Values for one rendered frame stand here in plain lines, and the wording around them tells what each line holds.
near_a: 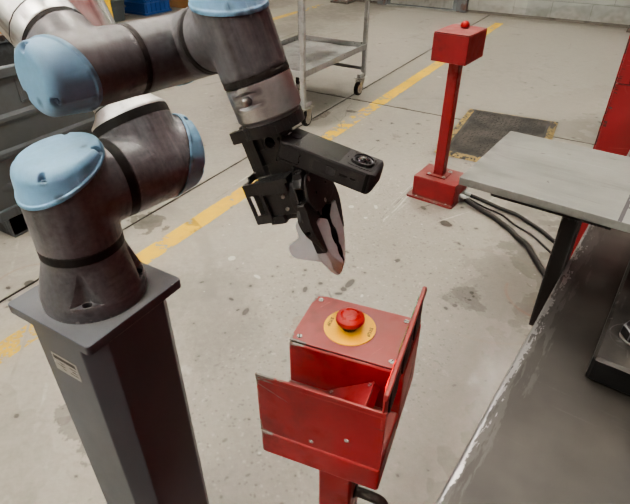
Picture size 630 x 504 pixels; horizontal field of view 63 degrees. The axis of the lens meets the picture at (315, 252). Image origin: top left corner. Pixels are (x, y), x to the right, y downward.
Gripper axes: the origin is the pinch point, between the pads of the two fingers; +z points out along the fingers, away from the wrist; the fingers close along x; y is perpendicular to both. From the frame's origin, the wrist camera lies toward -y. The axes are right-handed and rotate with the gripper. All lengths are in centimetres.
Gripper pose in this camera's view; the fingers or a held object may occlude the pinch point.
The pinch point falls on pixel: (341, 264)
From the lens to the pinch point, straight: 65.8
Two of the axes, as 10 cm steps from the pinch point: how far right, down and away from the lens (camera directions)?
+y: -8.7, 0.9, 4.8
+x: -3.7, 5.3, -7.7
